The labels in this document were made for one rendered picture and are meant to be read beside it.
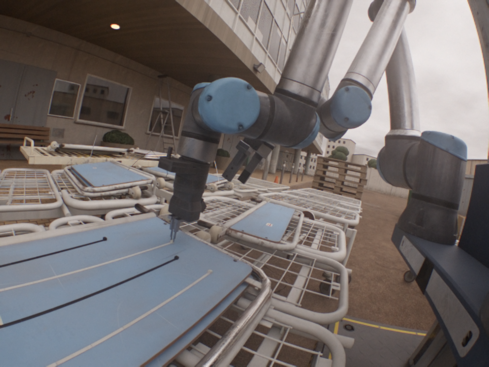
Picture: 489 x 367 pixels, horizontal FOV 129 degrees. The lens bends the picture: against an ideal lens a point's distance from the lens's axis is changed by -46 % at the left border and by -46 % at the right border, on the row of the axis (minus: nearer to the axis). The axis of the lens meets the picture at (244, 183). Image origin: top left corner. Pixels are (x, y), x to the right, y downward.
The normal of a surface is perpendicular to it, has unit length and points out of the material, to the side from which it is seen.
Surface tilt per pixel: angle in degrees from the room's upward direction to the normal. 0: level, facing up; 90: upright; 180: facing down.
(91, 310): 5
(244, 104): 94
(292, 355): 0
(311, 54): 106
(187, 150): 92
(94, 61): 90
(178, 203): 87
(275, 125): 114
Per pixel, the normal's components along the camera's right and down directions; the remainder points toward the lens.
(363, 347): 0.18, -0.98
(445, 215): -0.31, -0.29
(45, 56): 0.89, 0.22
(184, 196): -0.47, 0.17
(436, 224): -0.52, -0.35
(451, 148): -0.52, -0.07
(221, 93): 0.32, 0.24
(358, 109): -0.09, 0.18
